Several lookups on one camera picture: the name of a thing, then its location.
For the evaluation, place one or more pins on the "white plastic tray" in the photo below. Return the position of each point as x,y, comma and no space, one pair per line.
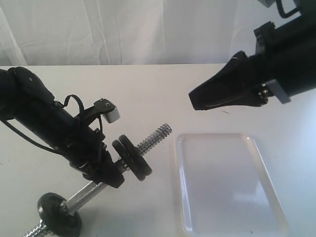
225,189

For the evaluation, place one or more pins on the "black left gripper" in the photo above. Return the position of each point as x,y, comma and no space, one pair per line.
73,139

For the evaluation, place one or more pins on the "chrome threaded dumbbell bar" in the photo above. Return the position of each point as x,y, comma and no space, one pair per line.
88,192

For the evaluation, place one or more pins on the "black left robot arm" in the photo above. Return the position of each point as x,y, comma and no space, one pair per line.
18,87

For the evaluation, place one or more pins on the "white backdrop cloth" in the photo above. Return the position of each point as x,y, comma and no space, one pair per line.
129,32

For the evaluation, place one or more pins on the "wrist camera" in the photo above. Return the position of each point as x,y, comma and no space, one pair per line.
101,108
267,3

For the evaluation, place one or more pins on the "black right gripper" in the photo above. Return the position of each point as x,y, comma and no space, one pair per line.
288,67

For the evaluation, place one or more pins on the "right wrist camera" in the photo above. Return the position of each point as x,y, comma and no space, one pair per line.
267,3

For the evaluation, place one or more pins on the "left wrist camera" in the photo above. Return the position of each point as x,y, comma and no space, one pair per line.
101,108

